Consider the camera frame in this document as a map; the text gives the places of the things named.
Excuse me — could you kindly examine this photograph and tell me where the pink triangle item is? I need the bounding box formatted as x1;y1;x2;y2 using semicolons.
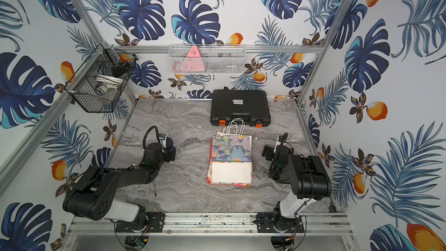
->
177;45;206;73

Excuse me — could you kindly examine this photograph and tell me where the white mesh wall shelf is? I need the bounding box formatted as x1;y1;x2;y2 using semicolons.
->
168;44;246;75

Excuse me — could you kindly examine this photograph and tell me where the red paper bag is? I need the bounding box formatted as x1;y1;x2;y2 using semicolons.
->
206;138;253;188

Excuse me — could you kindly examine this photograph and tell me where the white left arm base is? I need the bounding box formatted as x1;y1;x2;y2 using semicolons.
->
104;199;147;231

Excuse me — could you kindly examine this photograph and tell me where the white happy paper bag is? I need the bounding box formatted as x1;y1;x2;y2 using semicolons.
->
216;117;250;137

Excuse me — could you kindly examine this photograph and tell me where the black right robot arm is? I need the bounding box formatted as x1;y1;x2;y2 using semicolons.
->
262;133;332;201

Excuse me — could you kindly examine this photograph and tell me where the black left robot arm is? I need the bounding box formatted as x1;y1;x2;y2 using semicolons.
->
63;125;176;225

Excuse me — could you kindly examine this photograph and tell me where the floral paper bag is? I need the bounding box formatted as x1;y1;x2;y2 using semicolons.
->
210;134;253;185

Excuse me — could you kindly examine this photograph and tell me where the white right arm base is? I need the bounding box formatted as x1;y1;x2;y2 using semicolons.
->
272;192;314;233

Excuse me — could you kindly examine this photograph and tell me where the aluminium linear rail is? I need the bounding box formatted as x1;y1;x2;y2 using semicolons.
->
67;212;353;237

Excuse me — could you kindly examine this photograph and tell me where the black wire basket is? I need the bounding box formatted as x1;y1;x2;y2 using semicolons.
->
64;44;138;113

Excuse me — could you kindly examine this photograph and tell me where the black tool case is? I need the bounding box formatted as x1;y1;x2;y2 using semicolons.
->
210;89;271;128

